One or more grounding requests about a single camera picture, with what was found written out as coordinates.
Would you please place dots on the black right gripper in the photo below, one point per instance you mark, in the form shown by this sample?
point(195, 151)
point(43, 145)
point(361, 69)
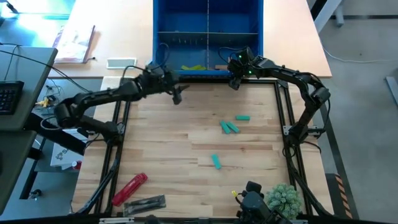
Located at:
point(245, 70)

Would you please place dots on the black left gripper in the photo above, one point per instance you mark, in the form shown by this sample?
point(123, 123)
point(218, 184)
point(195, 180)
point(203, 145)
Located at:
point(158, 82)

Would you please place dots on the natural wooden block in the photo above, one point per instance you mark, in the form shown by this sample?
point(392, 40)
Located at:
point(221, 67)

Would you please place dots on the green wooden block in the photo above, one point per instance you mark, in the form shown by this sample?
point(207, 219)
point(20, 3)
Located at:
point(199, 67)
point(186, 68)

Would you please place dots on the blue plastic bin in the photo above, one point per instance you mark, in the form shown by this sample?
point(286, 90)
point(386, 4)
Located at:
point(180, 18)

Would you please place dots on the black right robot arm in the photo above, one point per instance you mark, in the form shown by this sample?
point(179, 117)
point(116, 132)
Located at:
point(292, 74)

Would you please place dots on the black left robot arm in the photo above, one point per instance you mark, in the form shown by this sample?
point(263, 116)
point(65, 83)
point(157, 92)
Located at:
point(102, 95)

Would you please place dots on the white-framed smartphone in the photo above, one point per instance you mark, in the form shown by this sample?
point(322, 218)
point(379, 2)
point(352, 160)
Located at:
point(121, 63)

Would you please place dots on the white metal table leg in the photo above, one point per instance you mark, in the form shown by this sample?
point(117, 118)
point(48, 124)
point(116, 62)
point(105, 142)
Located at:
point(326, 14)

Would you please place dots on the red capped can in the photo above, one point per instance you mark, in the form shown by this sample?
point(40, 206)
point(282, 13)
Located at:
point(76, 165)

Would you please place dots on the green artificial plant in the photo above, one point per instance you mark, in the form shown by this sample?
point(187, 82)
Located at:
point(284, 200)

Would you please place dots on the yellow connector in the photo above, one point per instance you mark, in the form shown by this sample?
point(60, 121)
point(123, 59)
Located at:
point(46, 102)

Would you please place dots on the black desk beam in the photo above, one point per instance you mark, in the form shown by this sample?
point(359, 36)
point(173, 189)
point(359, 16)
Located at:
point(53, 137)

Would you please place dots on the grey side desk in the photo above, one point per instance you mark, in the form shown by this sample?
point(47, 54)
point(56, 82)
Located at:
point(34, 71)

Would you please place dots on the grey metal stand leg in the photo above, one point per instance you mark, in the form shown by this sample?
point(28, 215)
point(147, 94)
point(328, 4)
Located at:
point(392, 90)

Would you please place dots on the black keyboard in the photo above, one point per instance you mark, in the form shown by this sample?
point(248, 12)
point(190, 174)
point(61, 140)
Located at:
point(11, 98)

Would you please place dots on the black caster wheel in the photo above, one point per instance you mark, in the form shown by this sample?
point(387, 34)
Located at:
point(35, 194)

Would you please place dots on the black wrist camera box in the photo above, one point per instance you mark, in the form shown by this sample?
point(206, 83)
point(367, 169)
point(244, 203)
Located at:
point(245, 54)
point(155, 71)

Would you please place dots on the silver arm base bracket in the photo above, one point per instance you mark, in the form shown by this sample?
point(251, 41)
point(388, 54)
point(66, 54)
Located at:
point(314, 130)

